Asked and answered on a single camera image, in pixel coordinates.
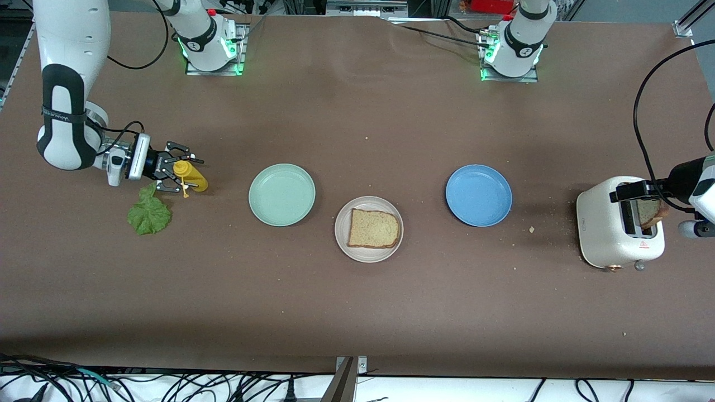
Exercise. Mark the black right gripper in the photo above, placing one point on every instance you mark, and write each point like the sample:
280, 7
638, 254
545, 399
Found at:
152, 165

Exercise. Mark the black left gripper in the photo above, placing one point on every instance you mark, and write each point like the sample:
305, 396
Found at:
682, 179

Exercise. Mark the yellow mustard squeeze bottle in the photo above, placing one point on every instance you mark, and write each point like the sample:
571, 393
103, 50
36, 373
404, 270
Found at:
195, 178

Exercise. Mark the brown bread slice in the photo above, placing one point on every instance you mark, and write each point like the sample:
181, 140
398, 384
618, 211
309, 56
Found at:
651, 212
373, 229

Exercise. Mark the green lettuce leaf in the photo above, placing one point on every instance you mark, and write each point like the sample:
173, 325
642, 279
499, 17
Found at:
149, 215

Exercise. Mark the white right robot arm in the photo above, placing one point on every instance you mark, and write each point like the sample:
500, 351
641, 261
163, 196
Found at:
70, 33

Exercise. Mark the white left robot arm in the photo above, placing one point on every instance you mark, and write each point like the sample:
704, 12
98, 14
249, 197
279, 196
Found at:
522, 42

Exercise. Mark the mint green plate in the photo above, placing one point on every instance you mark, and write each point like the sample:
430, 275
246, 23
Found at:
282, 195

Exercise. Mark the blue plate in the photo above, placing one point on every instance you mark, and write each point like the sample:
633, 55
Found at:
478, 195

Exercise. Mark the beige plate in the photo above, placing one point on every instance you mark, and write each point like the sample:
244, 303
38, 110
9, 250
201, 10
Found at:
368, 255

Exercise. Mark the white toaster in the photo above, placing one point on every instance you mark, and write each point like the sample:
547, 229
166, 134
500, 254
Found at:
597, 229

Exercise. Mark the copper toaster dial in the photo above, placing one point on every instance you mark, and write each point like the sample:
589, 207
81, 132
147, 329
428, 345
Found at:
614, 268

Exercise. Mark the red box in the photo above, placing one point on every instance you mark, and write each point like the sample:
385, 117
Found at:
491, 5

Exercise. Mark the black power plug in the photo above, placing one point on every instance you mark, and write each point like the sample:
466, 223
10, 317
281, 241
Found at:
289, 391

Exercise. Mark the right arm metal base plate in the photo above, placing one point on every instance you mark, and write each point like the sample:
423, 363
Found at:
242, 42

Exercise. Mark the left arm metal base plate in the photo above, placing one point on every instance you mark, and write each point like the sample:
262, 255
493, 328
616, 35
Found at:
530, 80

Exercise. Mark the aluminium frame profile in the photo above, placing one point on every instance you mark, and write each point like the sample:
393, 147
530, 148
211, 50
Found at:
684, 28

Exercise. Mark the grey metal frame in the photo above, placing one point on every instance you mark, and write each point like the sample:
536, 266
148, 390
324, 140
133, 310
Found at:
363, 8

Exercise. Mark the small metal table bracket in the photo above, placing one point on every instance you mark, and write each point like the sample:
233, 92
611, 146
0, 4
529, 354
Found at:
362, 365

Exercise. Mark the grey metal post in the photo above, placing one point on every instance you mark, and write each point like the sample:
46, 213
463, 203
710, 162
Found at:
342, 385

